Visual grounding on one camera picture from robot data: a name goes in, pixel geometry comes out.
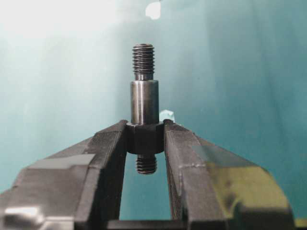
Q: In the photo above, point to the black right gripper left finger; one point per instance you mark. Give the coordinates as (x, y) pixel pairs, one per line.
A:
(78, 188)

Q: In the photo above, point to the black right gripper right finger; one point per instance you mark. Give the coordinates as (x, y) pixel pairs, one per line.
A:
(214, 189)

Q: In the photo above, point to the black threaded metal shaft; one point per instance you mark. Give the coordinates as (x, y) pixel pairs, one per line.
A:
(145, 133)

